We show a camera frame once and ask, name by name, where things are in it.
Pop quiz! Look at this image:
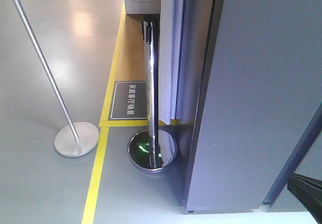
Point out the matte silver stanchion post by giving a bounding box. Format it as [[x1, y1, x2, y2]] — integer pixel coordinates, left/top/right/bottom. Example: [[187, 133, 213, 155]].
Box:
[[12, 0, 99, 158]]

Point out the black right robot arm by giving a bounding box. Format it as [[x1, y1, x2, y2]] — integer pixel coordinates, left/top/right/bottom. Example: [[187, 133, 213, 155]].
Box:
[[287, 173, 321, 223]]

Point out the chrome polished stanchion post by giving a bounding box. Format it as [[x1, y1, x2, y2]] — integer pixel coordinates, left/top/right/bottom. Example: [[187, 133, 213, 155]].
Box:
[[128, 15, 178, 173]]

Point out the black floor sign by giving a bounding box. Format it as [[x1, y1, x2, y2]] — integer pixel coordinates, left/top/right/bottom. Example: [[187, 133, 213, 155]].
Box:
[[109, 81, 147, 120]]

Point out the fridge door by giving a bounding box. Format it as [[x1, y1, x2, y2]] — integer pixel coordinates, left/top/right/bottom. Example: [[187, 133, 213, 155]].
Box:
[[185, 0, 321, 213]]

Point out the white panelled cabinet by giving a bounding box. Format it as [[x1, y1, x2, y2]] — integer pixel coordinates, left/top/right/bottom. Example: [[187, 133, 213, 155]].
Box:
[[125, 0, 212, 125]]

